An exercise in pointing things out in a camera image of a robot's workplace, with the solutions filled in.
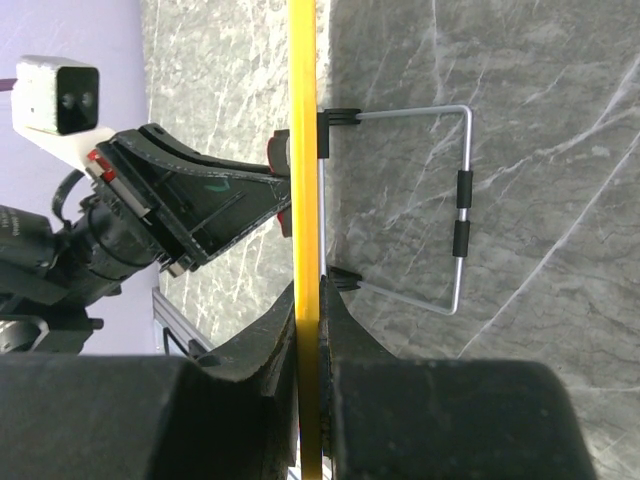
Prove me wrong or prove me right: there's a metal whiteboard stand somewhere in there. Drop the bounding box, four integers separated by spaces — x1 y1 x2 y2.
315 103 474 316

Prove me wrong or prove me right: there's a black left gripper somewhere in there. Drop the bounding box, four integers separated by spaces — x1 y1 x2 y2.
84 123 291 276

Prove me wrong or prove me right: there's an aluminium front rail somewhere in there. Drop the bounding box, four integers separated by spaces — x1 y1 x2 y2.
152 287 213 359

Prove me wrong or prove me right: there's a yellow framed whiteboard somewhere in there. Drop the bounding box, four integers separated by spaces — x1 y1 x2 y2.
288 0 323 479

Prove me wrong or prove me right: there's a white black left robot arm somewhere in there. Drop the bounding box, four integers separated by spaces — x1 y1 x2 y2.
1 123 298 479

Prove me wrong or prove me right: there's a black right gripper left finger side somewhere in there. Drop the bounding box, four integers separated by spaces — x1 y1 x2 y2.
1 289 298 479

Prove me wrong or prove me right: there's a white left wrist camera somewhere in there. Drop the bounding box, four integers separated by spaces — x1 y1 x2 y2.
11 55 115 176

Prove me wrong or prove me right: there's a black right gripper right finger side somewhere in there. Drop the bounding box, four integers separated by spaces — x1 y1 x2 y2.
319 278 596 479

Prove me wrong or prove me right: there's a red whiteboard eraser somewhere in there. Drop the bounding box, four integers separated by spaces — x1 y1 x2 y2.
266 127 294 238

